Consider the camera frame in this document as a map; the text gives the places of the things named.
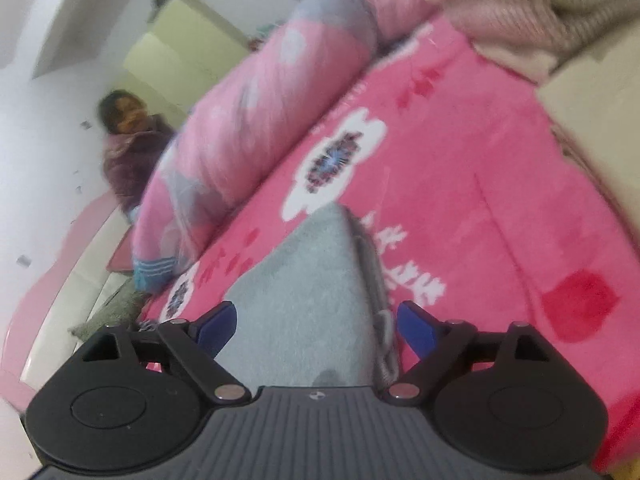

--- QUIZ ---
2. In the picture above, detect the beige folded garment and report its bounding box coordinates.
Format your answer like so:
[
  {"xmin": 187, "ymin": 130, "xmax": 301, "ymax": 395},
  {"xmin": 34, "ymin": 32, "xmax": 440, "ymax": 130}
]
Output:
[{"xmin": 535, "ymin": 25, "xmax": 640, "ymax": 221}]

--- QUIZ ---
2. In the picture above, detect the pink floral quilt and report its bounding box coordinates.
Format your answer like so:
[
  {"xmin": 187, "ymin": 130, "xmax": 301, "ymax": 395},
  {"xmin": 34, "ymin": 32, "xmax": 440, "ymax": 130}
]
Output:
[{"xmin": 131, "ymin": 0, "xmax": 441, "ymax": 293}]

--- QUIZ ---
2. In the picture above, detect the pink and white headboard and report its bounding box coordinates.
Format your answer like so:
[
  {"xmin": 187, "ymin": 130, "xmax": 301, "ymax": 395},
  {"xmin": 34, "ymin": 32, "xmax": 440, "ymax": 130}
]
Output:
[{"xmin": 0, "ymin": 192, "xmax": 146, "ymax": 411}]

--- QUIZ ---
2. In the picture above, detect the pale yellow wardrobe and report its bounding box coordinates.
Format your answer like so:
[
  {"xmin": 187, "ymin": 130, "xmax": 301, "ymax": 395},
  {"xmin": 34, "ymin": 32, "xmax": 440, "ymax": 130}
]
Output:
[{"xmin": 122, "ymin": 0, "xmax": 251, "ymax": 116}]

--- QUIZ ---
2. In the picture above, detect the grey sweatshirt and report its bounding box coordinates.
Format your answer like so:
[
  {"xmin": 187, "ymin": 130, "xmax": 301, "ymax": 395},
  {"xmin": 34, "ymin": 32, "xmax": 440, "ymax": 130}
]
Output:
[{"xmin": 222, "ymin": 204, "xmax": 406, "ymax": 388}]

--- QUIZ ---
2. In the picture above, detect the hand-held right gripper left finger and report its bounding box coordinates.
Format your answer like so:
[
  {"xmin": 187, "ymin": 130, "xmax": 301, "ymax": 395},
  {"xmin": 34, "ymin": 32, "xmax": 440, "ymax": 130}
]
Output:
[{"xmin": 80, "ymin": 301, "xmax": 253, "ymax": 403}]

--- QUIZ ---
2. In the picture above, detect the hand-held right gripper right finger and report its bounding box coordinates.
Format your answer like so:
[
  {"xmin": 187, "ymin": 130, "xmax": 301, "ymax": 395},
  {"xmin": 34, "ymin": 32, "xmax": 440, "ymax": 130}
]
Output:
[{"xmin": 385, "ymin": 300, "xmax": 551, "ymax": 405}]

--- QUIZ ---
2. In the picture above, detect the stack of folded clothes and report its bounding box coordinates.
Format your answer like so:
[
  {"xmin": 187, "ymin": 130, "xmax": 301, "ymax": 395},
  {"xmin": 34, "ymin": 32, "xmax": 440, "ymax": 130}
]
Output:
[{"xmin": 405, "ymin": 0, "xmax": 640, "ymax": 86}]

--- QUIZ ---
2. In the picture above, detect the pink floral bed blanket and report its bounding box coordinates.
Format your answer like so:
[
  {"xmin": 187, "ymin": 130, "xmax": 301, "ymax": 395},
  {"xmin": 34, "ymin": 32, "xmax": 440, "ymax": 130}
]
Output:
[{"xmin": 135, "ymin": 15, "xmax": 640, "ymax": 471}]

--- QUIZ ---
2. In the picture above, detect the green patterned pillow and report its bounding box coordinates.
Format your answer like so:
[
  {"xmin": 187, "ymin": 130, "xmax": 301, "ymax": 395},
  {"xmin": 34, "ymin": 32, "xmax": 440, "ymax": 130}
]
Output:
[{"xmin": 67, "ymin": 275, "xmax": 151, "ymax": 338}]

